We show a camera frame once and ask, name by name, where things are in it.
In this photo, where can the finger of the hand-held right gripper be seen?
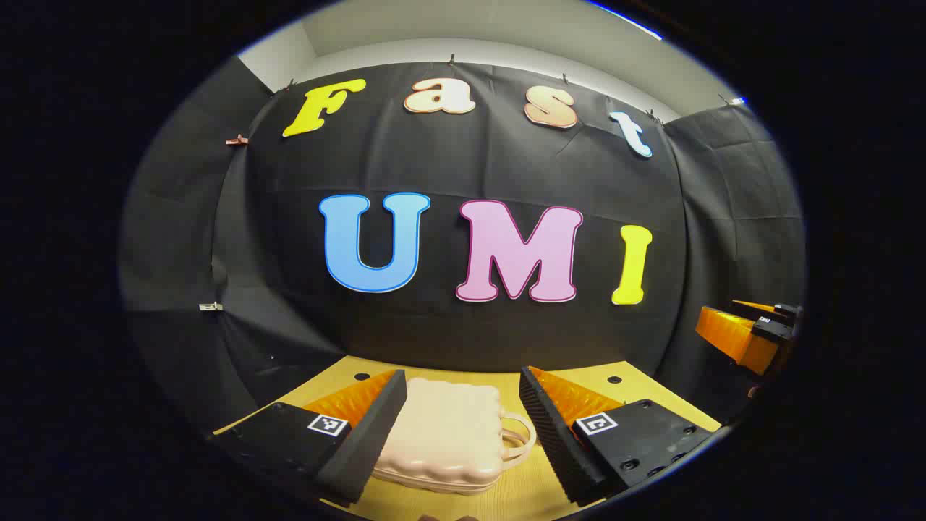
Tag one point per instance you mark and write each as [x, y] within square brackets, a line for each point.
[734, 339]
[781, 312]

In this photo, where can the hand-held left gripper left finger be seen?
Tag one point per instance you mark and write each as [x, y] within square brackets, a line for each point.
[376, 427]

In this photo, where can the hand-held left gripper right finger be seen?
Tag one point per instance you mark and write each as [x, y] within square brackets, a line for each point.
[550, 434]

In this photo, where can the pink suitcase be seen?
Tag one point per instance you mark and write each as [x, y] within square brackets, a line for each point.
[441, 434]

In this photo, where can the white clip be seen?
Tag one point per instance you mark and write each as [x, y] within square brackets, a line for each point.
[210, 306]

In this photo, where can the black backdrop cloth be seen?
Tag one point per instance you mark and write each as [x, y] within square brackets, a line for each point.
[470, 166]

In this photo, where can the red clip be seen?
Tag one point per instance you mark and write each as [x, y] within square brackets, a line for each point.
[236, 140]

